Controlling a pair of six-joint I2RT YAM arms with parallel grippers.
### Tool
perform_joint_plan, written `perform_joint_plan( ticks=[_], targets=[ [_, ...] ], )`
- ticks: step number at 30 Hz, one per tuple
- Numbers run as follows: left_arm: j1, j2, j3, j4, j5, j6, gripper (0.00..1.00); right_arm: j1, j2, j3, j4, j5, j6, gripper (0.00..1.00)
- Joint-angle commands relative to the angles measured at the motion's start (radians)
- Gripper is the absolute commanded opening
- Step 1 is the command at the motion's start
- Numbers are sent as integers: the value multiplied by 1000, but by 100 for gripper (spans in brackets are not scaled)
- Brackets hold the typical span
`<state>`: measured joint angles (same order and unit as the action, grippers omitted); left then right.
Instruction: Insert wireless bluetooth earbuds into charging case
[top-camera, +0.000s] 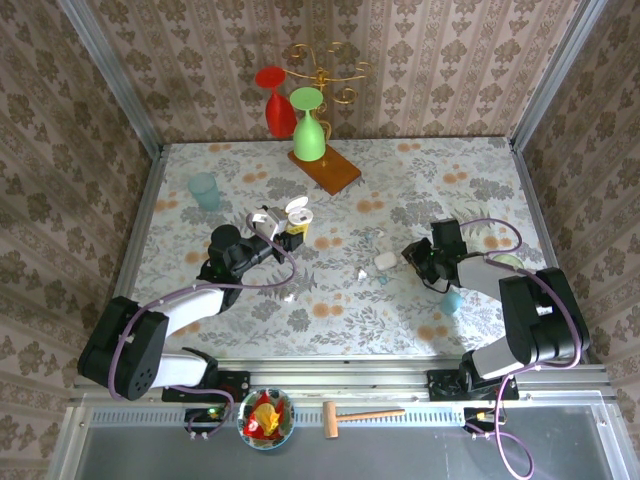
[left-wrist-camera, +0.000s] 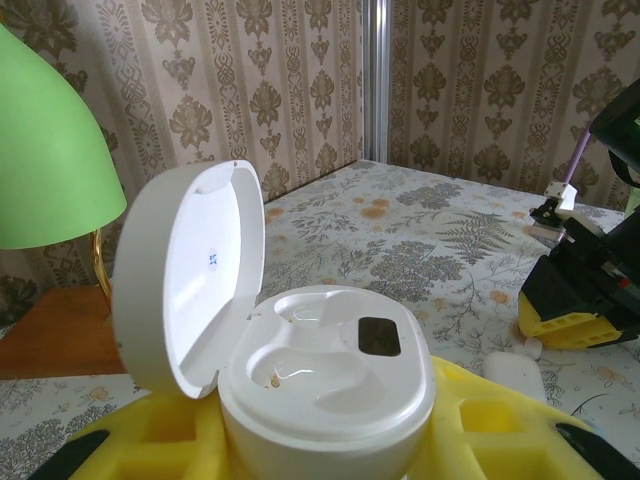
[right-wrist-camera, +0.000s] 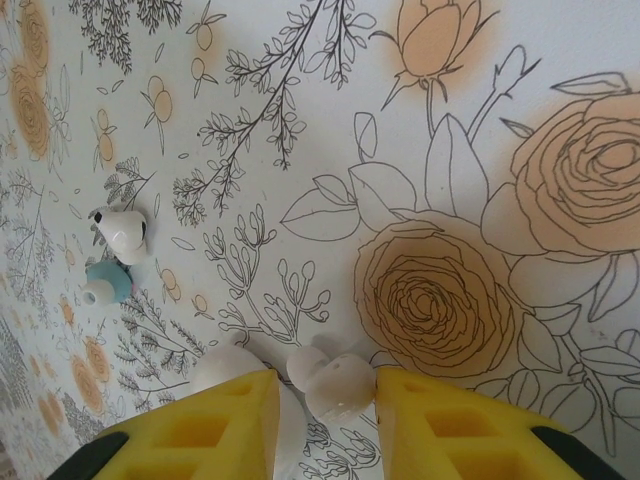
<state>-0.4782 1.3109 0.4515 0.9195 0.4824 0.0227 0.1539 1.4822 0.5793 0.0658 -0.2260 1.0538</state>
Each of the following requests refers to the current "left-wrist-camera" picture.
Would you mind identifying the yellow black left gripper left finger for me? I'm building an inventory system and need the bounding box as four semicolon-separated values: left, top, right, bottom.
22;389;241;480

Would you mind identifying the gold glass rack stand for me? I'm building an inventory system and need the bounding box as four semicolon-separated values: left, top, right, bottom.
0;229;126;375

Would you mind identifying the white earbud case with display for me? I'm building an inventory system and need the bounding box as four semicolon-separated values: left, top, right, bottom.
112;159;436;480

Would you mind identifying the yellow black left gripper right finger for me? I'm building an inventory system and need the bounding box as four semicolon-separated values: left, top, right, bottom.
394;354;640;480

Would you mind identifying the white earbud charging case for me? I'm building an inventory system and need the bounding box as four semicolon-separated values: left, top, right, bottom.
481;349;547;404

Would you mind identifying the aluminium corner post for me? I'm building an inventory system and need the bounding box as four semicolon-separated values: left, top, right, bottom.
363;0;392;164

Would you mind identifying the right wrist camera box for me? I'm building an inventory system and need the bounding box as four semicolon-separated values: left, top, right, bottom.
528;180;581;244

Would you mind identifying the green plastic wine glass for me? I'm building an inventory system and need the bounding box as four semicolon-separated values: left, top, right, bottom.
0;23;127;250

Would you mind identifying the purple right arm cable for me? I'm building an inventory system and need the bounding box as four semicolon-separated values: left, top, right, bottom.
563;127;595;187

